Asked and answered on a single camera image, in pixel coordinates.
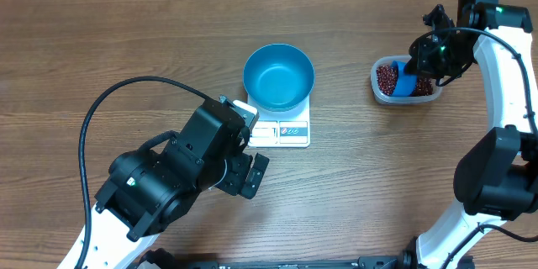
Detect blue measuring scoop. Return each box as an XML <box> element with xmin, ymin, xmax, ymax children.
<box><xmin>391</xmin><ymin>61</ymin><xmax>418</xmax><ymax>97</ymax></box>

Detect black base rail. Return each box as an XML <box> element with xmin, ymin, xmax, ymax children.
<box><xmin>103</xmin><ymin>247</ymin><xmax>476</xmax><ymax>269</ymax></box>

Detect clear plastic container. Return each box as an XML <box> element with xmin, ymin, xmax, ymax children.
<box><xmin>371</xmin><ymin>55</ymin><xmax>442</xmax><ymax>105</ymax></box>

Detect white kitchen scale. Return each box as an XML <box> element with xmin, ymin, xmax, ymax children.
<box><xmin>247</xmin><ymin>96</ymin><xmax>311</xmax><ymax>148</ymax></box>

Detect blue bowl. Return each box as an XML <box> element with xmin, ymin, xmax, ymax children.
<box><xmin>243</xmin><ymin>44</ymin><xmax>315</xmax><ymax>112</ymax></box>

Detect red beans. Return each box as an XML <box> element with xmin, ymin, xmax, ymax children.
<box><xmin>376</xmin><ymin>65</ymin><xmax>434</xmax><ymax>97</ymax></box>

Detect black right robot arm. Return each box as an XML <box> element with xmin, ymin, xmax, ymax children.
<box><xmin>395</xmin><ymin>0</ymin><xmax>537</xmax><ymax>268</ymax></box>

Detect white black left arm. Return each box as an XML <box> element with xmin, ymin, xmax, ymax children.
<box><xmin>60</xmin><ymin>99</ymin><xmax>269</xmax><ymax>268</ymax></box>

